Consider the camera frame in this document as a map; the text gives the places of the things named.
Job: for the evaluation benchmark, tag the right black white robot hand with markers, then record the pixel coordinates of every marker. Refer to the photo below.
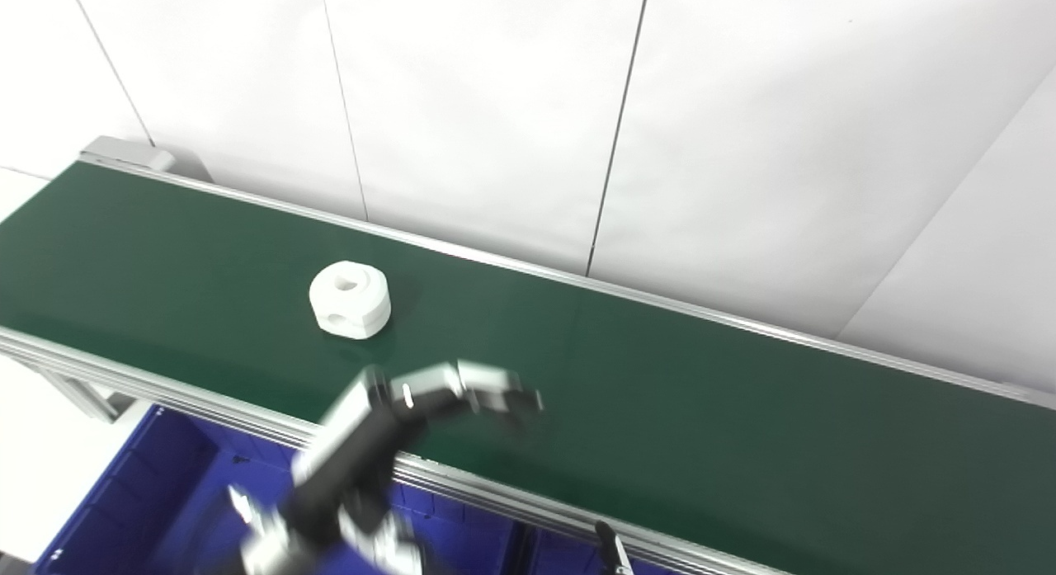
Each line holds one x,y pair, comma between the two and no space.
612,550

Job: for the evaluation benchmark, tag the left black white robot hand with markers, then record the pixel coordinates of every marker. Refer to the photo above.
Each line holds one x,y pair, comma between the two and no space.
363,459

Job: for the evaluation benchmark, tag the white round plastic part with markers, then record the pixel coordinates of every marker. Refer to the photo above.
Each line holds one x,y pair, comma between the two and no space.
350,301

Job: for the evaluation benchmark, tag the blue plastic bin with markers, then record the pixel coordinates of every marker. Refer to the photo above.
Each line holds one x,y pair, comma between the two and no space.
148,492
569,558

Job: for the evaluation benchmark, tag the green conveyor belt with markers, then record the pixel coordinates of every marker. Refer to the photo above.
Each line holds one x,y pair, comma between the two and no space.
660,393
206,410

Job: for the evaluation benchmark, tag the aluminium conveyor leg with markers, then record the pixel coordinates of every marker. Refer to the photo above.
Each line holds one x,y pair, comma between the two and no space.
87,393

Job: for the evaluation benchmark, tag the grey conveyor end housing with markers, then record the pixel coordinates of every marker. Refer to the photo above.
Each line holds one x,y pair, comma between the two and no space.
140,156

